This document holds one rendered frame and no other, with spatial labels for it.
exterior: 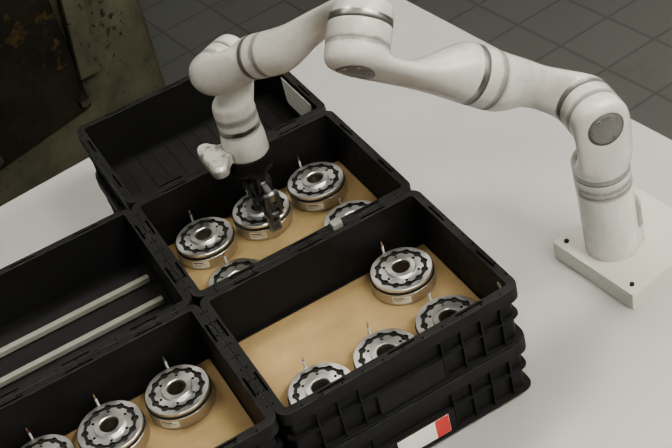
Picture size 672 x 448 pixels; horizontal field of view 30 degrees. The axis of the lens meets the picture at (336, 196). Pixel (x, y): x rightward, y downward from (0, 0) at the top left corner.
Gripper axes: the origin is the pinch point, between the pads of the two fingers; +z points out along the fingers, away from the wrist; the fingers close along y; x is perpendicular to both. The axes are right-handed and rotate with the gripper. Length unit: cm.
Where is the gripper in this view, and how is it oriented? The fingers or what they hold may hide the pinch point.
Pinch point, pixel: (267, 214)
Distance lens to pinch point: 216.6
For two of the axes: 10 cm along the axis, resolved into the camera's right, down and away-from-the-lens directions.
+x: -8.7, 4.3, -2.4
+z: 2.1, 7.6, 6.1
